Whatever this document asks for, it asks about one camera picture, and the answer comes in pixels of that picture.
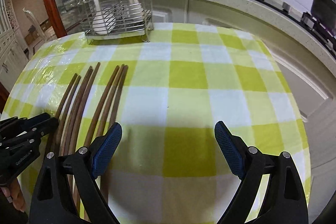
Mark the black stock pot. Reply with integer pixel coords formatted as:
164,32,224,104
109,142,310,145
310,0,335,36

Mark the white ceramic spoon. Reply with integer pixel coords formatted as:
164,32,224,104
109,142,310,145
113,0,145,31
88,0,116,36

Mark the metal wire utensil rack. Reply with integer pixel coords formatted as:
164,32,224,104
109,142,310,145
75,0,154,42

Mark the black gas stove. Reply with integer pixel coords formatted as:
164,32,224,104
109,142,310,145
254,0,335,57

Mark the person's left hand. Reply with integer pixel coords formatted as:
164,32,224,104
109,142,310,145
1,178,26,212

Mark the brown wooden chopstick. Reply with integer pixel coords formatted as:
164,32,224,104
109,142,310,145
44,73,79,156
53,74,81,156
67,62,101,217
96,64,125,137
79,65,120,222
59,66,93,156
101,65,128,203

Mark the white dining chair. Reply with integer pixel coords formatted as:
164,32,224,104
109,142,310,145
23,8,57,53

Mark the green checkered tablecloth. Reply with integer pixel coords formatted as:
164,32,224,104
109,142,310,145
0,22,312,224

